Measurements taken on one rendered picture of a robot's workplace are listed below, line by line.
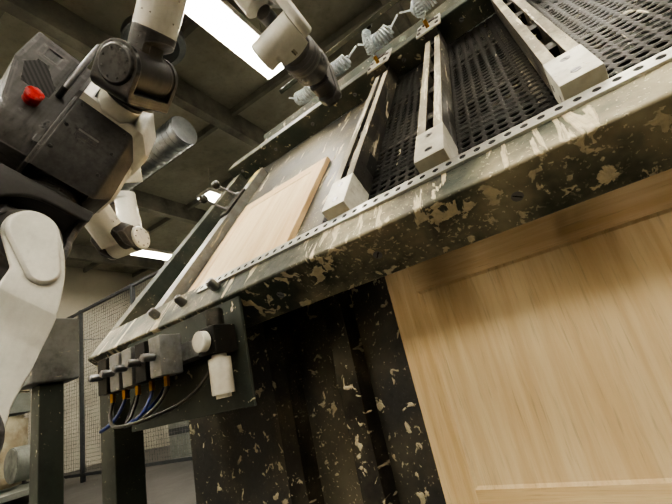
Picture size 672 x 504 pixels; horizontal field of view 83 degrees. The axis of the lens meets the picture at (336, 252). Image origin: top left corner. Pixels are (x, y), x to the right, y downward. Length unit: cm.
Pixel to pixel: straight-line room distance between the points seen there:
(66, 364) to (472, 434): 110
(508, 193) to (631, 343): 35
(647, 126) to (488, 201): 21
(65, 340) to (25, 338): 55
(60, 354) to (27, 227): 59
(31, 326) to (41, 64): 55
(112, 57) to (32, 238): 39
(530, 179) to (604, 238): 25
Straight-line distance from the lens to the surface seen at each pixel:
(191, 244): 180
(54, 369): 137
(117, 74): 96
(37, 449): 138
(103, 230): 132
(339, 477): 112
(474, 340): 87
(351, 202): 83
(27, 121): 98
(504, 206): 66
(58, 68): 110
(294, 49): 91
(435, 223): 67
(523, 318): 84
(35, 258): 86
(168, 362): 96
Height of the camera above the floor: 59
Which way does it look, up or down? 18 degrees up
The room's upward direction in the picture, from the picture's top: 13 degrees counter-clockwise
